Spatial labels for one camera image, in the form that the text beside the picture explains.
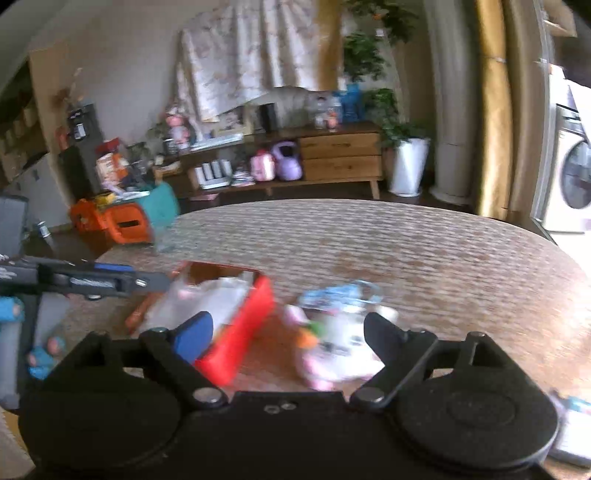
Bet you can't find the yellow curtain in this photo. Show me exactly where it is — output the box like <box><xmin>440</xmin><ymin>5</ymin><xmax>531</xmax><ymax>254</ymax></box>
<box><xmin>475</xmin><ymin>0</ymin><xmax>513</xmax><ymax>220</ymax></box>

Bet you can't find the white mesh cloth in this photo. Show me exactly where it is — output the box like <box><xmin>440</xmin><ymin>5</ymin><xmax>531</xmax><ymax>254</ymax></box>
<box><xmin>139</xmin><ymin>272</ymin><xmax>254</xmax><ymax>334</ymax></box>

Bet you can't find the blue white face mask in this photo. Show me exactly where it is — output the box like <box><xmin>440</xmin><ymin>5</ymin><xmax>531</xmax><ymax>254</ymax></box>
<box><xmin>297</xmin><ymin>280</ymin><xmax>384</xmax><ymax>311</ymax></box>

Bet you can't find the orange teal tissue box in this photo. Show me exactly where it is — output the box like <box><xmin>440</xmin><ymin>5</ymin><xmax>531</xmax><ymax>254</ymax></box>
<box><xmin>69</xmin><ymin>182</ymin><xmax>180</xmax><ymax>245</ymax></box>

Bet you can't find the black cylinder speaker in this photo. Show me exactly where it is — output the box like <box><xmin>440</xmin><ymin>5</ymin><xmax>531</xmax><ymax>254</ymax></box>
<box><xmin>259</xmin><ymin>103</ymin><xmax>280</xmax><ymax>133</ymax></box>

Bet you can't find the wooden tv cabinet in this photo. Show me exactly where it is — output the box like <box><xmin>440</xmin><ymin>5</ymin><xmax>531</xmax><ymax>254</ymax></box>
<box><xmin>155</xmin><ymin>122</ymin><xmax>384</xmax><ymax>200</ymax></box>

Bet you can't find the white standing air conditioner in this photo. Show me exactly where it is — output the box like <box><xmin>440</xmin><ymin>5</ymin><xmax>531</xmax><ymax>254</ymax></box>
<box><xmin>424</xmin><ymin>0</ymin><xmax>478</xmax><ymax>206</ymax></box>

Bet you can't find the floral draped cloth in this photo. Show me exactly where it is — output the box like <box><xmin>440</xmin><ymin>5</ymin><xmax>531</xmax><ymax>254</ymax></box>
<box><xmin>175</xmin><ymin>1</ymin><xmax>344</xmax><ymax>128</ymax></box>

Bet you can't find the white washing machine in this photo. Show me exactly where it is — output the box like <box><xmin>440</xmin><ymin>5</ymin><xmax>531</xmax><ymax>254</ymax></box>
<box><xmin>541</xmin><ymin>65</ymin><xmax>590</xmax><ymax>234</ymax></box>

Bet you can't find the clear drinking glass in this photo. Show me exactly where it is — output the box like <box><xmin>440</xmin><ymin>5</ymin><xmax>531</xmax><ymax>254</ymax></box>
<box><xmin>153</xmin><ymin>226</ymin><xmax>175</xmax><ymax>254</ymax></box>

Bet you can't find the pink doll figure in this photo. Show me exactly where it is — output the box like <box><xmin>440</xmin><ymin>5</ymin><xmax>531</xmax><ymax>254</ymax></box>
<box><xmin>165</xmin><ymin>106</ymin><xmax>190</xmax><ymax>151</ymax></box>

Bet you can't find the white planter pot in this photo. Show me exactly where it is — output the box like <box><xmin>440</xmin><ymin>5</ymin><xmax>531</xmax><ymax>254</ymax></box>
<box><xmin>389</xmin><ymin>138</ymin><xmax>430</xmax><ymax>198</ymax></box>

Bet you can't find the pink plush toy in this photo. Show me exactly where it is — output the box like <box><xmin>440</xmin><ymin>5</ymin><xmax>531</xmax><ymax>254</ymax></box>
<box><xmin>283</xmin><ymin>304</ymin><xmax>336</xmax><ymax>391</ymax></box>

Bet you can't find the green potted plant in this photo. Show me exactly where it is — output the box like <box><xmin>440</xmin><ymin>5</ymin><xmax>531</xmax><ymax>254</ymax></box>
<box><xmin>342</xmin><ymin>1</ymin><xmax>428</xmax><ymax>148</ymax></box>

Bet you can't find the red gold metal tin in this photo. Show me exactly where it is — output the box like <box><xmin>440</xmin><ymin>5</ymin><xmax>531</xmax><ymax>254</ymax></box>
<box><xmin>124</xmin><ymin>262</ymin><xmax>274</xmax><ymax>386</ymax></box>

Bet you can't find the framed photo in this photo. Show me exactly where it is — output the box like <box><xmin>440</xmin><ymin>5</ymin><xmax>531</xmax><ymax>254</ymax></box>
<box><xmin>214</xmin><ymin>106</ymin><xmax>253</xmax><ymax>137</ymax></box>

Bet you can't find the pink toy backpack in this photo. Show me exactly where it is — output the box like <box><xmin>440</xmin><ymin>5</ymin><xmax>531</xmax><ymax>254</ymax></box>
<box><xmin>250</xmin><ymin>149</ymin><xmax>276</xmax><ymax>182</ymax></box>

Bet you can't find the purple kettlebell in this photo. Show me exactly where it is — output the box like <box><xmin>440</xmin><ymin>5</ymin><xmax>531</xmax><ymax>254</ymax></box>
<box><xmin>271</xmin><ymin>140</ymin><xmax>303</xmax><ymax>181</ymax></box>

